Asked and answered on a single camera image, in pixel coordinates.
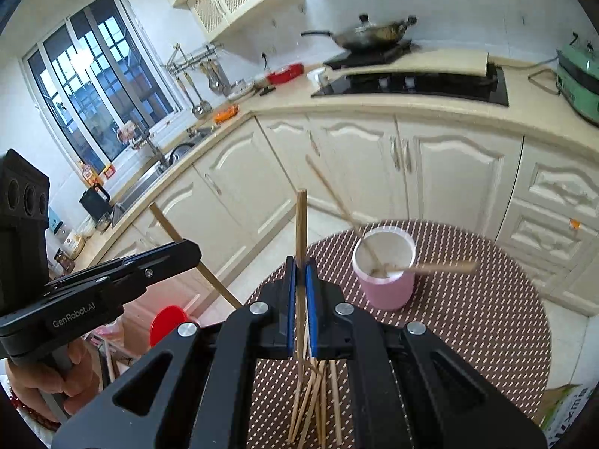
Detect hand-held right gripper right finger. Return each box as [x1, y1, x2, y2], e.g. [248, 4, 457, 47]
[305, 264, 548, 449]

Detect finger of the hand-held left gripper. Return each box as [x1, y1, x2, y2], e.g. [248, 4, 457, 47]
[44, 239, 203, 301]

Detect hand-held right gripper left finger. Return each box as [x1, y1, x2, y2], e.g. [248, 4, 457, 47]
[51, 256, 298, 449]

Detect light wooden chopstick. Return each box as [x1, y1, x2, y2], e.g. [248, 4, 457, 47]
[295, 189, 310, 370]
[305, 155, 383, 275]
[372, 261, 478, 278]
[149, 203, 243, 309]

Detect pink cup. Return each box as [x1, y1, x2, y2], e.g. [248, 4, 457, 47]
[352, 227, 417, 312]

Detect pile of wooden chopsticks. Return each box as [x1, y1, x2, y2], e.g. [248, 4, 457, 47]
[286, 332, 344, 448]

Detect person's left hand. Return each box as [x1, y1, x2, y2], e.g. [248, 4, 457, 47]
[8, 337, 101, 421]

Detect red plastic basin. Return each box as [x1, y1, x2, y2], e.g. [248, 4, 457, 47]
[149, 305, 197, 349]

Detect steel kitchen sink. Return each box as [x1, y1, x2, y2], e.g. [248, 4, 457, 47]
[115, 126, 211, 216]

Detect black kettle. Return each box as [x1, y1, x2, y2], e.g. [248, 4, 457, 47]
[79, 184, 113, 220]

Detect metal faucet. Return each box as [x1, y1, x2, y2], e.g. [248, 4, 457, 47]
[138, 133, 169, 174]

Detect cream kitchen base cabinets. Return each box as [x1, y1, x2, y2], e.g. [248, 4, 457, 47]
[75, 103, 599, 319]

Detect brown dotted tablecloth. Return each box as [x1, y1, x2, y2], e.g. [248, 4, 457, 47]
[201, 220, 555, 449]

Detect metal ladle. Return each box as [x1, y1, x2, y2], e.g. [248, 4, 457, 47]
[201, 60, 229, 97]

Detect stack of bowls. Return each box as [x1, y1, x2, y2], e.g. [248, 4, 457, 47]
[228, 79, 256, 102]

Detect kitchen window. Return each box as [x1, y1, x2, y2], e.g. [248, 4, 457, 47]
[21, 0, 185, 174]

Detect red container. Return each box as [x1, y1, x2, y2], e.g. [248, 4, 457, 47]
[267, 63, 304, 85]

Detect black glass gas hob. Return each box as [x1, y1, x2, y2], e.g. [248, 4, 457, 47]
[311, 65, 510, 107]

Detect black induction cooker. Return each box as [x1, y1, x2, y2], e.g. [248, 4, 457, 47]
[323, 40, 422, 70]

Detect wok with glass lid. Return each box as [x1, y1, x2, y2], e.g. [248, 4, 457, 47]
[301, 14, 418, 53]

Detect cardboard box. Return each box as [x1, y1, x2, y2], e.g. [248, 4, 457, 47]
[533, 384, 597, 445]

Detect green electric cooker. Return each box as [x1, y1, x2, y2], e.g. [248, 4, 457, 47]
[555, 33, 599, 127]

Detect metal utensil rail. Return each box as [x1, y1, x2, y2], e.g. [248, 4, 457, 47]
[166, 43, 224, 76]

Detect appliance power cable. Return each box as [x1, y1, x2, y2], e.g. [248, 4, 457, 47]
[528, 68, 562, 95]

